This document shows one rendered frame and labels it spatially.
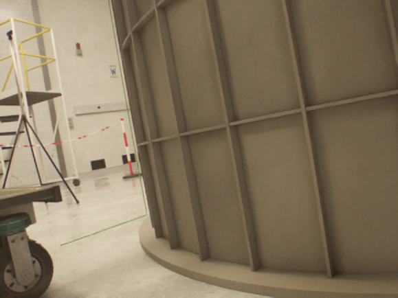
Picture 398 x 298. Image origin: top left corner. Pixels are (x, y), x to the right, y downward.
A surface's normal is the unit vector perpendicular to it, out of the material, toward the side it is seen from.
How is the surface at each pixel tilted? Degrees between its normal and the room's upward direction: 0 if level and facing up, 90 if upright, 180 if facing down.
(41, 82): 90
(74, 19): 90
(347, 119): 90
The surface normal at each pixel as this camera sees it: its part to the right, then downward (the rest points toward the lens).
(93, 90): 0.60, -0.08
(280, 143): -0.58, 0.13
